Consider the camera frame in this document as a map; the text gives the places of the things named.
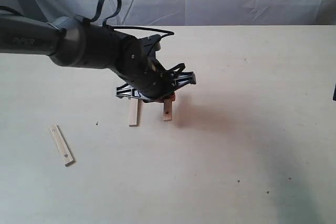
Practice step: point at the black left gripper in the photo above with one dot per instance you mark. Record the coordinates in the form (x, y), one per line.
(144, 76)

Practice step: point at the wooden stick with screws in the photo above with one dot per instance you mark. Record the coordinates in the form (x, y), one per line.
(167, 113)

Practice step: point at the plain wooden stick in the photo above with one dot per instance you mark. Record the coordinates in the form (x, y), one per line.
(134, 112)

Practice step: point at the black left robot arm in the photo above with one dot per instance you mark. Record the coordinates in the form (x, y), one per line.
(76, 43)

